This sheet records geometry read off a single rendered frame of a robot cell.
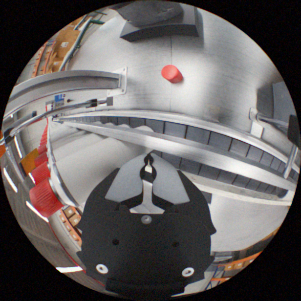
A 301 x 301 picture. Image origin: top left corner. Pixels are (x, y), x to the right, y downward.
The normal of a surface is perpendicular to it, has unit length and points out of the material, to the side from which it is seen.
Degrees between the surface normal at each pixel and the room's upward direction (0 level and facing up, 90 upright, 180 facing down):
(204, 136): 0
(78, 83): 90
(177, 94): 0
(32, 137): 90
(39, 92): 90
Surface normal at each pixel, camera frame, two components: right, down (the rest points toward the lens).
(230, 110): -0.50, 0.37
